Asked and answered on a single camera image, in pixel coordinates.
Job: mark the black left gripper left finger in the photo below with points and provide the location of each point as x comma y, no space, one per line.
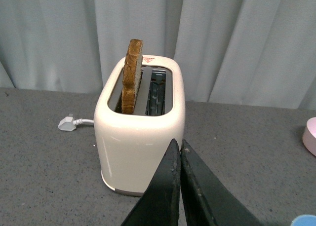
159,205

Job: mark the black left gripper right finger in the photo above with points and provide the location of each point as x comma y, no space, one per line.
206,200

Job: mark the cream white toaster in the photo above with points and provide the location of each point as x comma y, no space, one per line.
131,146

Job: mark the pink plastic bowl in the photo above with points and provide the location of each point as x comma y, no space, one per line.
309,136

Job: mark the white power plug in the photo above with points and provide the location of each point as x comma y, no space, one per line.
68,123

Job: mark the toasted bread slice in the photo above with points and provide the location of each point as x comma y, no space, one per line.
131,76

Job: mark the white pleated curtain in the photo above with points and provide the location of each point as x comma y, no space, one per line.
250,52

